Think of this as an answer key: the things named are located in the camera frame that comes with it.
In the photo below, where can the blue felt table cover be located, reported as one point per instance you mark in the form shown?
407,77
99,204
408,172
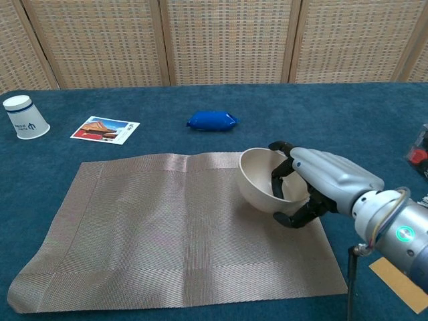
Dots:
317,110

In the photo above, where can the white and brown card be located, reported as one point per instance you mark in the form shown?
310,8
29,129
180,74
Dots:
394,281

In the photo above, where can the red black object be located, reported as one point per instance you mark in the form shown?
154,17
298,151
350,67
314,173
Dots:
419,154

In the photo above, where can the white bowl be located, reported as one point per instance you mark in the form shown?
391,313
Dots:
257,180

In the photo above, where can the white paper cup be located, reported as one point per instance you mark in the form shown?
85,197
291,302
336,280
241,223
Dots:
26,120

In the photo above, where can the blue foil packet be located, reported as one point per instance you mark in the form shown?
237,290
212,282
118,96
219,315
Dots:
212,121

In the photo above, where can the bamboo folding screen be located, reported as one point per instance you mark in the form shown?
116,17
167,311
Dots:
227,40

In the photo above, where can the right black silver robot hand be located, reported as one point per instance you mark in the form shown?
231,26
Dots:
331,177

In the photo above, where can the red palace postcard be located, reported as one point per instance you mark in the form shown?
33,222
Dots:
103,130

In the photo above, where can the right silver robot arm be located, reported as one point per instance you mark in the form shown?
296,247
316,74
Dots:
404,247

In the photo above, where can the grey woven placemat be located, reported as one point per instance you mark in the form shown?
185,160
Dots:
150,234

